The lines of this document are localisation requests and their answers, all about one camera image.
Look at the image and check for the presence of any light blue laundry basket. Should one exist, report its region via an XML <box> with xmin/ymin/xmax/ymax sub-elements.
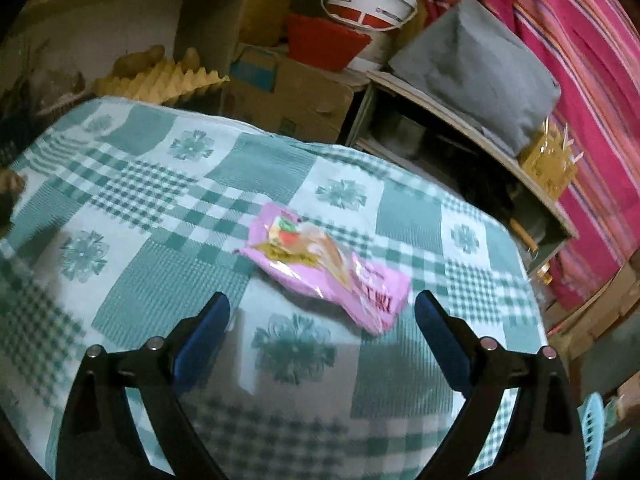
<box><xmin>578</xmin><ymin>392</ymin><xmax>605</xmax><ymax>480</ymax></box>

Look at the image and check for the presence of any pink snack wrapper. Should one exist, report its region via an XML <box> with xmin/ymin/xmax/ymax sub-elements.
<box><xmin>239</xmin><ymin>203</ymin><xmax>410</xmax><ymax>336</ymax></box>

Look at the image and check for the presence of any green checkered tablecloth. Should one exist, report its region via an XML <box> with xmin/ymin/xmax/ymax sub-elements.
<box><xmin>1</xmin><ymin>98</ymin><xmax>546</xmax><ymax>479</ymax></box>

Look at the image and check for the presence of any yellow utensil basket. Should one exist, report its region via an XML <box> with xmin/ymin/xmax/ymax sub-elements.
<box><xmin>518</xmin><ymin>117</ymin><xmax>584</xmax><ymax>200</ymax></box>

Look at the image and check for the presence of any wooden shelf cabinet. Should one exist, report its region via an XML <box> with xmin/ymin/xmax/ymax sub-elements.
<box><xmin>347</xmin><ymin>72</ymin><xmax>578</xmax><ymax>275</ymax></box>

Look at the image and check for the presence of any yellow egg carton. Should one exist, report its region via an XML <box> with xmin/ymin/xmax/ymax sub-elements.
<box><xmin>92</xmin><ymin>60</ymin><xmax>230</xmax><ymax>107</ymax></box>

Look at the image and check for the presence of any grey fabric bag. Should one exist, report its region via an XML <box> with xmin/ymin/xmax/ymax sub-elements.
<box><xmin>388</xmin><ymin>0</ymin><xmax>561</xmax><ymax>157</ymax></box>

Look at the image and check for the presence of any cardboard box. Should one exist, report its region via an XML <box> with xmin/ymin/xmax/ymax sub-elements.
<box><xmin>221</xmin><ymin>44</ymin><xmax>369</xmax><ymax>144</ymax></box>

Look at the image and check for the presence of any striped magenta curtain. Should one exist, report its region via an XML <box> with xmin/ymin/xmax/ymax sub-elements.
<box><xmin>422</xmin><ymin>0</ymin><xmax>640</xmax><ymax>311</ymax></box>

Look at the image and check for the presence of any red plastic basin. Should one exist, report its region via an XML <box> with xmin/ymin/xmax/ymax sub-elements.
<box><xmin>286</xmin><ymin>14</ymin><xmax>371</xmax><ymax>73</ymax></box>

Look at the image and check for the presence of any white plastic bucket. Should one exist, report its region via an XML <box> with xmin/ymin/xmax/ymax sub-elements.
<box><xmin>320</xmin><ymin>0</ymin><xmax>419</xmax><ymax>73</ymax></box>

